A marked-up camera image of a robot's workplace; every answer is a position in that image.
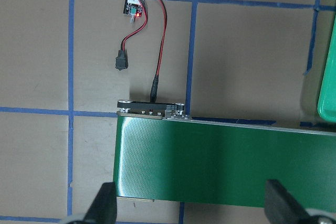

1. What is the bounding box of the small motor controller board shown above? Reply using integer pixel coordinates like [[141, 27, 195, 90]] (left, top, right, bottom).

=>
[[123, 0, 144, 23]]

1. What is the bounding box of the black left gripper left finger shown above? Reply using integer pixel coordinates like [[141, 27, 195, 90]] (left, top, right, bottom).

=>
[[83, 182, 117, 224]]

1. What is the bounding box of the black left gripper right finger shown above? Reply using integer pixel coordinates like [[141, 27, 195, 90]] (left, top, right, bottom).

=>
[[265, 179, 310, 223]]

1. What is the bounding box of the red black power cable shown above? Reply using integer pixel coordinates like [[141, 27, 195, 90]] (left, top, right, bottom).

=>
[[120, 0, 168, 103]]

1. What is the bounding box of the green plastic tray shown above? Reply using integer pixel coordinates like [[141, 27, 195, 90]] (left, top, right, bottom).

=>
[[317, 14, 335, 123]]

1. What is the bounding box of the green conveyor belt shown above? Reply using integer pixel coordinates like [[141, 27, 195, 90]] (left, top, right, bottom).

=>
[[113, 100, 335, 212]]

